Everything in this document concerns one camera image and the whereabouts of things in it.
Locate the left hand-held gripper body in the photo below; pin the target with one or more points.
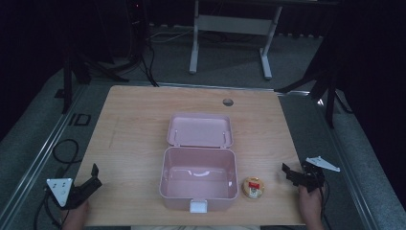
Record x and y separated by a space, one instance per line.
62 190

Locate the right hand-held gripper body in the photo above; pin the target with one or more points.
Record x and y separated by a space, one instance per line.
314 174

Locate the round yellow snack packet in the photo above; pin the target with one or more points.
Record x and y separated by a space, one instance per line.
253 188

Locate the pink plastic storage box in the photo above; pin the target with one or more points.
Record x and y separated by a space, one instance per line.
199 163

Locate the person's right hand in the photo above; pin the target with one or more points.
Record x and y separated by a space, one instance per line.
310 202

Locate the person's left hand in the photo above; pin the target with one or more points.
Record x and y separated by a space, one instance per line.
78 214

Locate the black tripod stand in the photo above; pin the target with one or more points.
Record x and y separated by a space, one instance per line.
322 83
75 67

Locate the silver floor rail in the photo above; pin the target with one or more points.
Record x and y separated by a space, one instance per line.
38 153

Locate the white metal desk frame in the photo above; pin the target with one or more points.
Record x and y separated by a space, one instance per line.
234 30

